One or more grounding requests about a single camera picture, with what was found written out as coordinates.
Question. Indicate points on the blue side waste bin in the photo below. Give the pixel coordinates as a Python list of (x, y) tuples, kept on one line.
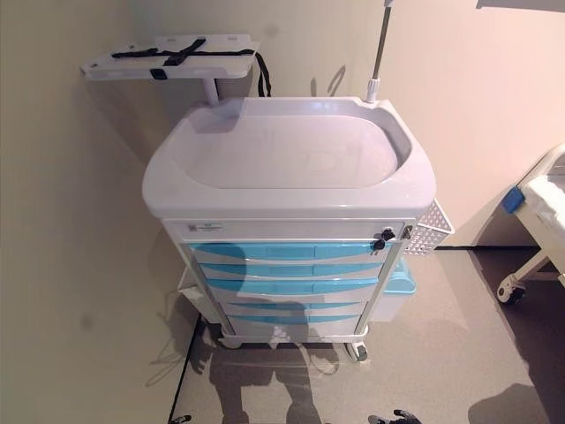
[(399, 282)]

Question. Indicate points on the white side shelf on post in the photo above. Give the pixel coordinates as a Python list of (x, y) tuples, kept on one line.
[(132, 66)]

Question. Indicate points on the lowest blue white cart drawer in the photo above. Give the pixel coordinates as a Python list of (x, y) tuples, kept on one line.
[(322, 323)]

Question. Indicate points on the white medical trolley cart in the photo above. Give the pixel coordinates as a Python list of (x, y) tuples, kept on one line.
[(287, 176)]

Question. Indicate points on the white cart caster wheel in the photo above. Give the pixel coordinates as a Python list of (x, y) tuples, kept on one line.
[(231, 341)]

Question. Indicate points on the blue bed corner bumper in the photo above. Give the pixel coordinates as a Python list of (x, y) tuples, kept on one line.
[(513, 201)]

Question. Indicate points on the white cart panel with label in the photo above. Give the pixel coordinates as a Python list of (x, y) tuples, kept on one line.
[(273, 229)]

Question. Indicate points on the white hospital bed frame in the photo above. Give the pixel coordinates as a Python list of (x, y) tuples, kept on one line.
[(536, 247)]

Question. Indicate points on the white bed mattress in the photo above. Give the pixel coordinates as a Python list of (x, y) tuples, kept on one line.
[(549, 194)]

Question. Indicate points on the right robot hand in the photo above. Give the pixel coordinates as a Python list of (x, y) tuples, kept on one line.
[(397, 418)]

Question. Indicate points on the grey cart caster wheel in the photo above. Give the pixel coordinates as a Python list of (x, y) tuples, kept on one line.
[(358, 350)]

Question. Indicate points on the metal IV pole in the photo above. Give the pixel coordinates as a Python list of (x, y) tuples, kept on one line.
[(380, 44)]

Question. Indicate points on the bed caster wheel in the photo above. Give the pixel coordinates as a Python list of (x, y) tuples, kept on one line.
[(512, 292)]

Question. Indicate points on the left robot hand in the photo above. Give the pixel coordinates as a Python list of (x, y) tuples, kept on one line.
[(182, 420)]

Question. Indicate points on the slim blue white cart drawer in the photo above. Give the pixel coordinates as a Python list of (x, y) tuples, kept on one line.
[(291, 269)]

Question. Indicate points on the black cart lock knob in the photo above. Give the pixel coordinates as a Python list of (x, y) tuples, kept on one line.
[(388, 233), (378, 244)]

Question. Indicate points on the largest blue white cart drawer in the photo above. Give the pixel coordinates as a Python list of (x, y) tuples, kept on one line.
[(287, 252)]

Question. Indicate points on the white perforated side basket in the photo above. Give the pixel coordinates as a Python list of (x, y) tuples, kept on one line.
[(430, 232)]

